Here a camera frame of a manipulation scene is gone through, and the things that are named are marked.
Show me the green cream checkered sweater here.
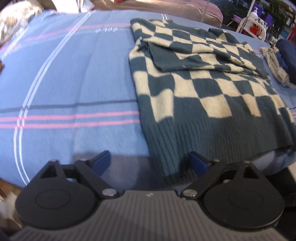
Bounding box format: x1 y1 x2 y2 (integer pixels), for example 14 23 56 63
129 18 295 185

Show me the blue striped bed sheet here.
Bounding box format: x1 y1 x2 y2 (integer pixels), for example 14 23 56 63
0 9 296 193

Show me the cream dotted small garment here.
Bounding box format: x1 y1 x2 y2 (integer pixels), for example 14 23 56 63
260 47 295 89

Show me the dark blue garment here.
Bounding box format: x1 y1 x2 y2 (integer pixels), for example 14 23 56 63
275 39 295 84

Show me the brown covered massage bed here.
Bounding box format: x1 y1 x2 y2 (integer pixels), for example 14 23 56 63
92 0 223 27

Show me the floral beige pillow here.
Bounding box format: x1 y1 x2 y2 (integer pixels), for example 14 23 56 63
1 1 44 45

